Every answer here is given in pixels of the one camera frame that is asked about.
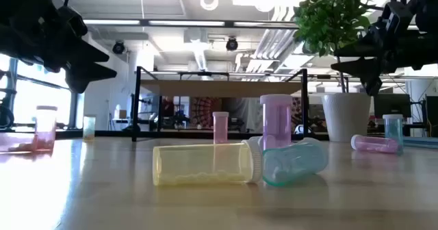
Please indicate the green plant in white pot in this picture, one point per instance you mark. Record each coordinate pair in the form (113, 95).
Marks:
(345, 117)

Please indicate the red patterned tapestry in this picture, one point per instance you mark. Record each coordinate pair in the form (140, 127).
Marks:
(203, 112)

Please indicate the black table clamp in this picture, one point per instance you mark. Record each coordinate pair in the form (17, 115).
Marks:
(171, 134)

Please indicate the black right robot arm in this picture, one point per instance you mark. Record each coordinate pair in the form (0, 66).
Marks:
(427, 18)

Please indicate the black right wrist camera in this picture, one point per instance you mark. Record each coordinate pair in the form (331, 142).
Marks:
(397, 11)

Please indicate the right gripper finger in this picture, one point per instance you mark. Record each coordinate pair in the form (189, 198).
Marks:
(362, 68)
(367, 48)

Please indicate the red pill bottle white cap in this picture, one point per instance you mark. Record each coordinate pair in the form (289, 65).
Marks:
(220, 127)
(45, 127)

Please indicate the black ceiling spotlight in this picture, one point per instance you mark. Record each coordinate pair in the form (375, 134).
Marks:
(118, 48)
(232, 44)

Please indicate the yellow pill bottle white cap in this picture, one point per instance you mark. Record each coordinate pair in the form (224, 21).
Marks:
(202, 163)

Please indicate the wooden shelf black metal frame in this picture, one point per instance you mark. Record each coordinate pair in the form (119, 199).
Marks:
(219, 88)

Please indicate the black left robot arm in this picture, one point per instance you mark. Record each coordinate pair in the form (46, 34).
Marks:
(20, 24)

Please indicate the black computer monitor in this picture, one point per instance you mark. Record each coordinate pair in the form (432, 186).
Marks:
(391, 105)

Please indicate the linear ceiling light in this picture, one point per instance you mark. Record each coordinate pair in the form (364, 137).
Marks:
(113, 22)
(186, 23)

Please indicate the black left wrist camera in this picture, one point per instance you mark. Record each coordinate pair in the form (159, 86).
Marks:
(72, 19)

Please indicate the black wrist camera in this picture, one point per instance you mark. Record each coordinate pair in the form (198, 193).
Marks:
(397, 11)
(72, 19)

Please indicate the bottles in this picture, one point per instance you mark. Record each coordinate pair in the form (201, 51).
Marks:
(89, 129)

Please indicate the pink pill bottle white cap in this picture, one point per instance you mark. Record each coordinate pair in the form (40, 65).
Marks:
(276, 120)
(374, 144)

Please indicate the white ventilation duct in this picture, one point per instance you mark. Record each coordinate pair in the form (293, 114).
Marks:
(200, 57)

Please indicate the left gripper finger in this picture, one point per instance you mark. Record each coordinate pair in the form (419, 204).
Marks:
(92, 74)
(85, 53)

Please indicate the white ceiling pipes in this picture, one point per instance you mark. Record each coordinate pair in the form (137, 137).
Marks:
(273, 41)

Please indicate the green pill bottle white cap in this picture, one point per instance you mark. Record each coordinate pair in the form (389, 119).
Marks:
(393, 130)
(294, 161)

